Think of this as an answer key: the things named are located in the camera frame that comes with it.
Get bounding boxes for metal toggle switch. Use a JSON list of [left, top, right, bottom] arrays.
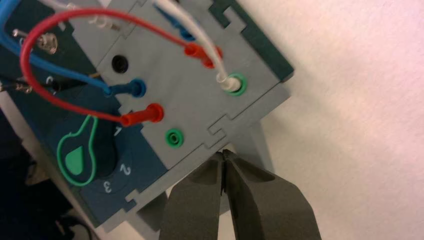
[[12, 28, 59, 56], [0, 82, 33, 95]]

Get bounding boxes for empty green banana socket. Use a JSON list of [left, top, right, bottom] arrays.
[[164, 128, 185, 149]]

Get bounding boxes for blue jumper cable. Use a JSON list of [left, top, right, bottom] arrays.
[[0, 0, 197, 99]]

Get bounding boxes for dark teal grey control box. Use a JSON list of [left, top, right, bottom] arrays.
[[0, 0, 295, 237]]

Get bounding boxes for red jumper cable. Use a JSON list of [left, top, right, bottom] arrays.
[[19, 8, 223, 128]]

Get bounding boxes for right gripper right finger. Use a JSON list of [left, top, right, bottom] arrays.
[[221, 149, 323, 240]]

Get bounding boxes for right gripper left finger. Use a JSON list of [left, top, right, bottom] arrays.
[[158, 151, 224, 240]]

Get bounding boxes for white jumper cable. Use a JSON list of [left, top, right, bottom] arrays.
[[39, 0, 241, 93]]

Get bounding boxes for empty black banana socket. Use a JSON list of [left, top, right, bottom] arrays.
[[111, 54, 129, 74]]

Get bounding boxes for black green rotary knob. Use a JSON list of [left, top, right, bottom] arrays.
[[56, 114, 118, 188]]

